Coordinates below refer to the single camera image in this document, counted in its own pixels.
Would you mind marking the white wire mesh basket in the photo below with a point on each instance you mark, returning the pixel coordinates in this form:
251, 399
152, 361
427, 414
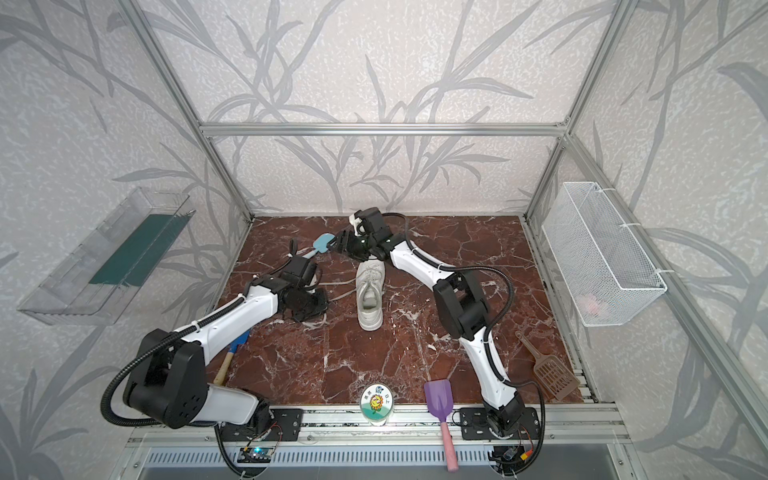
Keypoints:
597, 253

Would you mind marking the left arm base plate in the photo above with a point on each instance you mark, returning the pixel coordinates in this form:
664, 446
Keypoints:
272, 425

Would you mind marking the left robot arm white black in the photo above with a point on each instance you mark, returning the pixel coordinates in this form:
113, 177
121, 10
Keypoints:
167, 384

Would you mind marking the white sneaker shoe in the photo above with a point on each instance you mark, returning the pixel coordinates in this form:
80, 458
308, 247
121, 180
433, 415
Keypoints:
369, 284

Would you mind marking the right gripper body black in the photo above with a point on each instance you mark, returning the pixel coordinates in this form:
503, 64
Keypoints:
354, 241

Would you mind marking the green circuit board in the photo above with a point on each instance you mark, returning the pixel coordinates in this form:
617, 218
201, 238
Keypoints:
251, 455

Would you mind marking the purple pink toy shovel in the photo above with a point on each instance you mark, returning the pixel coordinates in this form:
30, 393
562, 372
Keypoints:
439, 401

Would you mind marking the blue wooden handled spatula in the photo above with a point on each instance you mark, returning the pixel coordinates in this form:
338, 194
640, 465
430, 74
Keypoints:
223, 369

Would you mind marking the clear plastic wall tray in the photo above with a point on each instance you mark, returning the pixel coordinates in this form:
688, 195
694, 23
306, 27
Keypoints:
95, 283

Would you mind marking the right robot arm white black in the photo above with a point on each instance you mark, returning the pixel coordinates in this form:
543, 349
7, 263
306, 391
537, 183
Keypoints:
461, 304

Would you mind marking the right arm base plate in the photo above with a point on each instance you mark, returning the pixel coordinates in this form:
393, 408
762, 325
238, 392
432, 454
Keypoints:
475, 426

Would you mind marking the pink item in basket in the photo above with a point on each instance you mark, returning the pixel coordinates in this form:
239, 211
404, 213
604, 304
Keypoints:
590, 306

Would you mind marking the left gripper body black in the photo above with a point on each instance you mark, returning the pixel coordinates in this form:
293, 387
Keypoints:
303, 264

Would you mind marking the brown slotted litter scoop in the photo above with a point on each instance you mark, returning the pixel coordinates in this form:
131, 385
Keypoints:
551, 371

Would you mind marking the light blue silicone spatula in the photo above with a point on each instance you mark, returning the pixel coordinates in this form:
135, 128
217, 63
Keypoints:
321, 245

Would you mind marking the right circuit board with wires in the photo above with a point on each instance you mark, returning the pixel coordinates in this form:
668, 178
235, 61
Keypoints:
510, 455

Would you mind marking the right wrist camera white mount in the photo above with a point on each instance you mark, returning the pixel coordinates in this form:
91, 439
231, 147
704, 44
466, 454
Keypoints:
356, 224

